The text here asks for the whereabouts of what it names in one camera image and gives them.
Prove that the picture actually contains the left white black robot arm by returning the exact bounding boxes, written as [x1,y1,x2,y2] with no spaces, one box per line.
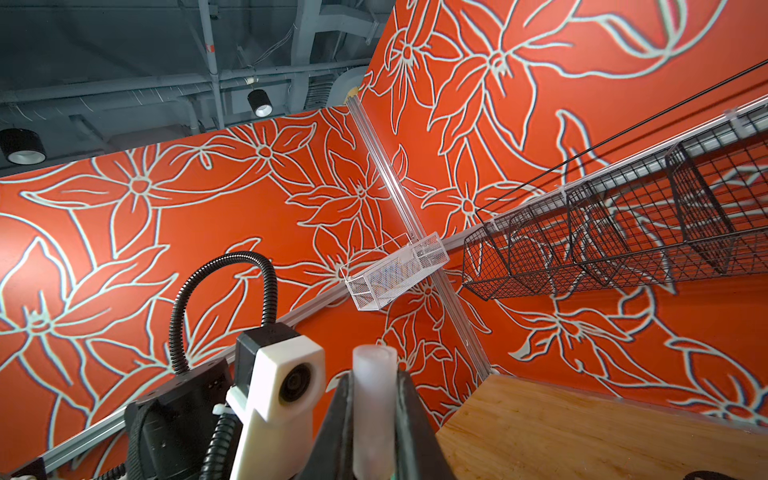
[100,251,278,479]

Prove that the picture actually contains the clear plastic wall bin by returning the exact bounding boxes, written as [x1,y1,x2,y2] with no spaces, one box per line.
[345,232,449,311]

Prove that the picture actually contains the black ceiling spotlight upper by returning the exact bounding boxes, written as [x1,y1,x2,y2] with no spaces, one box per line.
[247,89,273,118]

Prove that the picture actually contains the black wire wall basket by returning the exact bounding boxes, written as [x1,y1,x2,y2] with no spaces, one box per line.
[462,97,767,300]

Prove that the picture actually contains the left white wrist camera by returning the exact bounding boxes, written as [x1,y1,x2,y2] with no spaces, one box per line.
[226,323,326,480]

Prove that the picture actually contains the clear pen cap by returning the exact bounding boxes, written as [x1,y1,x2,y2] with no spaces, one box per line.
[352,345,397,479]

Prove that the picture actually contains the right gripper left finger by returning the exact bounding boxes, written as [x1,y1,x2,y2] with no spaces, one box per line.
[297,373,354,480]

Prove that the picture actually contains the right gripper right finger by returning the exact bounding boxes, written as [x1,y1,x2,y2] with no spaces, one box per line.
[395,371,456,480]

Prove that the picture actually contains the black ceiling spotlight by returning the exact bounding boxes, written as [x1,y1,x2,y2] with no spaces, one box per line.
[0,128,47,165]
[247,89,273,118]

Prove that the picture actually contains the black ceiling spotlight lower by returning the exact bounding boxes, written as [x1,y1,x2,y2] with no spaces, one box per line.
[0,128,47,165]

